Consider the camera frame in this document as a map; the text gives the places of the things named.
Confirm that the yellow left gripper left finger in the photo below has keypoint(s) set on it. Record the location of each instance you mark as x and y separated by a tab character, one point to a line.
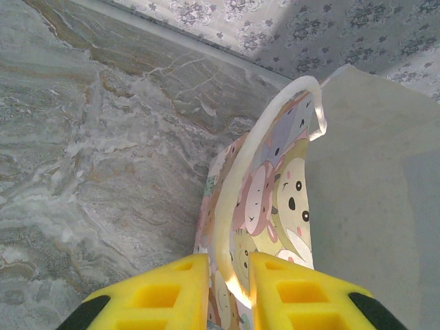
154	302

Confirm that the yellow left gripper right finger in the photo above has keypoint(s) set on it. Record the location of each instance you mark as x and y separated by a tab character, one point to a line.
302	302

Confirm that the cartoon animal print paper bag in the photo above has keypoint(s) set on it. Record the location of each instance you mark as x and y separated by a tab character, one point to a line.
361	189

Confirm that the thin aluminium frame rail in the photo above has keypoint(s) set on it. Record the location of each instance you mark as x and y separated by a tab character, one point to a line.
206	48

